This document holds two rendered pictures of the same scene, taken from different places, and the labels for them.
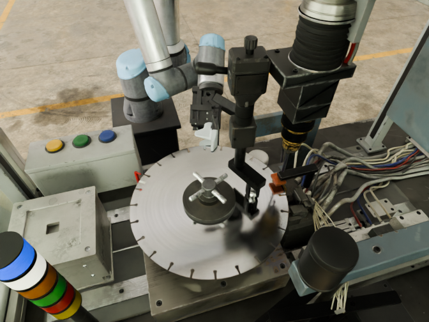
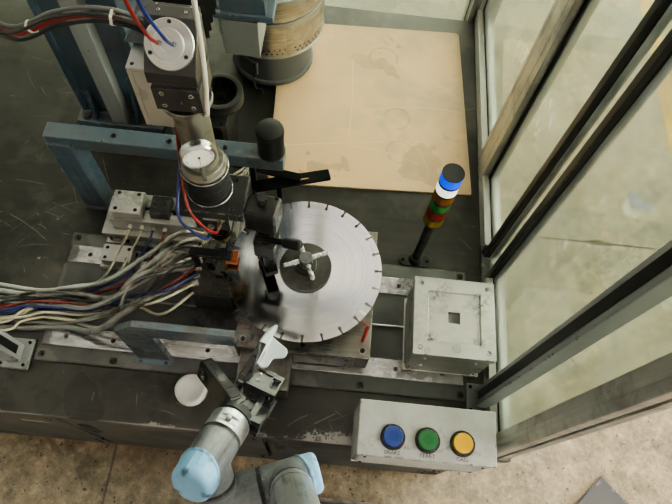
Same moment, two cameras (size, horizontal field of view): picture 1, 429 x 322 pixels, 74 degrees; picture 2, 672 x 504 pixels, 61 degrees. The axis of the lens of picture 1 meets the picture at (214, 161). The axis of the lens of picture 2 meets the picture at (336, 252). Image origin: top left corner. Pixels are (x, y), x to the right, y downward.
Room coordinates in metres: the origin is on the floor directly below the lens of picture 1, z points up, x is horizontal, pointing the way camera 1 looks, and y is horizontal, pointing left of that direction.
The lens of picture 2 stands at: (0.81, 0.19, 2.08)
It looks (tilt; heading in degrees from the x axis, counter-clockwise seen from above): 64 degrees down; 194
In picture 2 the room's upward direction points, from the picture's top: 8 degrees clockwise
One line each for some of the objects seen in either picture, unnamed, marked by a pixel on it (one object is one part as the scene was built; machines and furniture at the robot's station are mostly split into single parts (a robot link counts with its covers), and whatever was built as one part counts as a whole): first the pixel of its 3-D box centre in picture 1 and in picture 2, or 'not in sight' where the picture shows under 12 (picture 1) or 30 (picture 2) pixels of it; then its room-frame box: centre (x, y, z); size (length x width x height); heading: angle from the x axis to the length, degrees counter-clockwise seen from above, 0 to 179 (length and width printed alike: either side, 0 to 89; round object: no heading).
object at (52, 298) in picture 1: (45, 286); (440, 201); (0.14, 0.23, 1.05); 0.05 x 0.04 x 0.03; 16
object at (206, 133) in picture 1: (205, 135); (273, 347); (0.54, 0.02, 0.96); 0.09 x 0.06 x 0.03; 177
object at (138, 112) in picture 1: (141, 100); not in sight; (0.92, 0.28, 0.80); 0.15 x 0.15 x 0.10
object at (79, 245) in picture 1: (65, 243); (446, 328); (0.31, 0.35, 0.82); 0.18 x 0.18 x 0.15; 16
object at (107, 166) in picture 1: (90, 163); (420, 437); (0.57, 0.37, 0.82); 0.28 x 0.11 x 0.15; 106
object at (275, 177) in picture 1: (292, 181); (215, 259); (0.40, -0.18, 0.95); 0.10 x 0.03 x 0.07; 106
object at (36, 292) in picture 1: (34, 277); (444, 194); (0.14, 0.23, 1.08); 0.05 x 0.04 x 0.03; 16
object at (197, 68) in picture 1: (221, 74); (280, 233); (0.41, -0.01, 1.21); 0.08 x 0.06 x 0.03; 106
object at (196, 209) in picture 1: (209, 196); (305, 265); (0.35, 0.01, 0.96); 0.11 x 0.11 x 0.03
